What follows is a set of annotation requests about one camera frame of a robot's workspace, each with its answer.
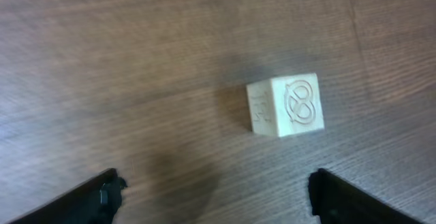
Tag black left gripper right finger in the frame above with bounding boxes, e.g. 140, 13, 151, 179
308, 168, 421, 224

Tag wooden block red pretzel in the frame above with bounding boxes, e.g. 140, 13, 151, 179
246, 73, 324, 138

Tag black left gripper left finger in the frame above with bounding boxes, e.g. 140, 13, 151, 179
9, 168, 127, 224

